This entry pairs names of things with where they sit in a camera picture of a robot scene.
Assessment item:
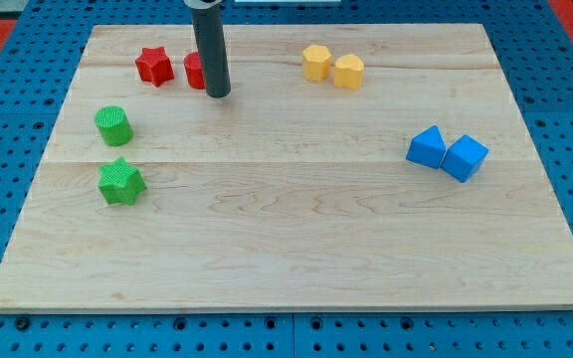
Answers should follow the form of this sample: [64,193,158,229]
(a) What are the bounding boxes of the red cylinder block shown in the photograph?
[183,52,206,90]

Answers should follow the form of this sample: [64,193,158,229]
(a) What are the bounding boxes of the blue triangle block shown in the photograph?
[406,125,447,169]

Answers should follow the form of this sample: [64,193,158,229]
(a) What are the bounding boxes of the green cylinder block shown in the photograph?
[95,105,133,146]

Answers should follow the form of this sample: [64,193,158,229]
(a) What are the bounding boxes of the light wooden board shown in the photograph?
[0,24,573,314]

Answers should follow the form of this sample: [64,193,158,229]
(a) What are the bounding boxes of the yellow hexagon block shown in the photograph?
[302,44,332,82]

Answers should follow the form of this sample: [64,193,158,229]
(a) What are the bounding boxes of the green star block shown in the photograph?
[97,157,146,205]

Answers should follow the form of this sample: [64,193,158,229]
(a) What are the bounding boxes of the red star block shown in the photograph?
[135,47,175,88]

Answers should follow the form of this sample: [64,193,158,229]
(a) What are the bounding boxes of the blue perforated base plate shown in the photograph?
[0,0,573,357]

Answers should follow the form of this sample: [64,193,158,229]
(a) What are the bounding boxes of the yellow heart block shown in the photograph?
[332,54,365,90]

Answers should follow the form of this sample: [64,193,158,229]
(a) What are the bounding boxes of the blue cube block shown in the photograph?
[441,135,488,183]

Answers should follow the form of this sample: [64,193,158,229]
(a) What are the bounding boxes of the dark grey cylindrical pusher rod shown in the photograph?
[184,0,231,98]

